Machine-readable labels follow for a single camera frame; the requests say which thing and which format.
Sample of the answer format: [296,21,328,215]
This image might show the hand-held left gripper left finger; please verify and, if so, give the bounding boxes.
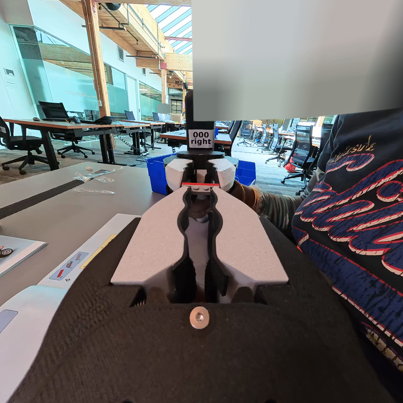
[110,186,197,303]

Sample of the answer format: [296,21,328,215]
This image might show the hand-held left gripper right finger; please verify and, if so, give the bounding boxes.
[205,186,289,303]

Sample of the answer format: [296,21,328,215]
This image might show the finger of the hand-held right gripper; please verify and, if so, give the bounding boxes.
[164,157,194,191]
[209,157,237,191]

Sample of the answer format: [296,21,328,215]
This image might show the blue plastic bin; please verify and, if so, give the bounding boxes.
[146,154,256,194]

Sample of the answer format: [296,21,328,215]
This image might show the small red grey lego assembly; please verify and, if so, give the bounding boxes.
[182,182,220,196]

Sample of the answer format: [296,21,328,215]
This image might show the person's right hand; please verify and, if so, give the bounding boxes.
[233,180,254,211]

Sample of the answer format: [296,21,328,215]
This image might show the wooden top office desk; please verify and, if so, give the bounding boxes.
[3,117,151,172]
[159,129,233,155]

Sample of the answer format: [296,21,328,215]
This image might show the row of office chairs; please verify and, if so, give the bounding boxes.
[237,120,322,191]

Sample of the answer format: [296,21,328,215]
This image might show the clear plastic bag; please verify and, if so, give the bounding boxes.
[72,169,124,184]
[73,186,116,194]

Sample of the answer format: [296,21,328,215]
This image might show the person's printed black shirt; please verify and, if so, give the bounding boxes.
[291,107,403,403]

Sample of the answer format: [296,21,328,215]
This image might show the black office chair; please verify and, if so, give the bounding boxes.
[0,116,43,175]
[50,131,95,159]

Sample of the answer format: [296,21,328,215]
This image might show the open instruction booklet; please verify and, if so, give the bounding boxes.
[0,213,141,356]

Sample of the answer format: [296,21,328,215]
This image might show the car cover instruction booklet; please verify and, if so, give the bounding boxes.
[0,234,48,277]

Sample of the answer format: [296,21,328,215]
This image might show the wooden pillar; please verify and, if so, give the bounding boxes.
[82,0,111,118]

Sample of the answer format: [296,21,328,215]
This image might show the gold and beaded bracelets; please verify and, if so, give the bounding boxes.
[250,185,264,215]

